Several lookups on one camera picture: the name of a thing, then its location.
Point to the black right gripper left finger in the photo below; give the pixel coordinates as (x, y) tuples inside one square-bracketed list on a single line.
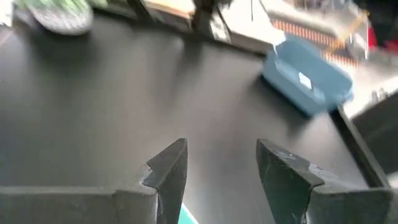
[(124, 205)]

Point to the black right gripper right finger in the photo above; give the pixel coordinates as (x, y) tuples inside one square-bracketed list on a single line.
[(295, 196)]

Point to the green white round object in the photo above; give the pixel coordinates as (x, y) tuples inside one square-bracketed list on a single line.
[(62, 18)]

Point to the black partition panel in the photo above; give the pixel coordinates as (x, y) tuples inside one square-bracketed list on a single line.
[(379, 133)]

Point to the light blue plastic bin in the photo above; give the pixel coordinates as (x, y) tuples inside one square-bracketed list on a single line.
[(289, 81)]

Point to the orange striped barrier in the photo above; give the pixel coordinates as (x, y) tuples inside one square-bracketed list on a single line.
[(311, 32)]

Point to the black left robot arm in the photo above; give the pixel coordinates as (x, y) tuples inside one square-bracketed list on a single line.
[(202, 15)]

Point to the teal plastic bin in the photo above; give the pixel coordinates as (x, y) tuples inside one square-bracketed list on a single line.
[(185, 218)]

